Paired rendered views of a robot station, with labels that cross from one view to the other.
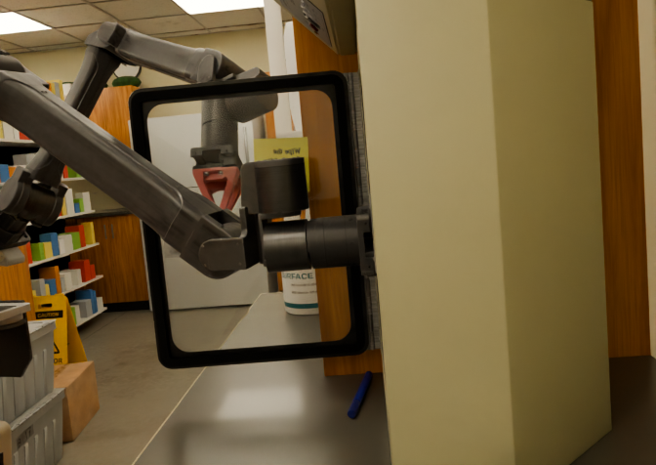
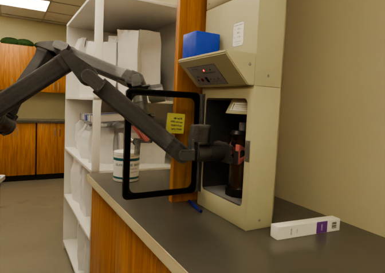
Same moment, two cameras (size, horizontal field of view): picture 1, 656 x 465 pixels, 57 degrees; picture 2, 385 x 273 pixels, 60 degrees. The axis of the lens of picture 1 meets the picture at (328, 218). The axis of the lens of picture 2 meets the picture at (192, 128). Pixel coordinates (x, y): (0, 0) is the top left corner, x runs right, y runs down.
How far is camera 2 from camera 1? 0.74 m
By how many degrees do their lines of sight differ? 33
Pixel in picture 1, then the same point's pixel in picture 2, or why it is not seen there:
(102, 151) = (144, 115)
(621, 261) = not seen: hidden behind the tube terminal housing
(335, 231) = (219, 149)
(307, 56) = (180, 84)
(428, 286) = (260, 166)
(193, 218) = (177, 142)
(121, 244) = not seen: outside the picture
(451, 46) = (271, 104)
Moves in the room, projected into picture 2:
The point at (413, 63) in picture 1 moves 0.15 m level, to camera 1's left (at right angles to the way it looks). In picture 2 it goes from (263, 106) to (227, 105)
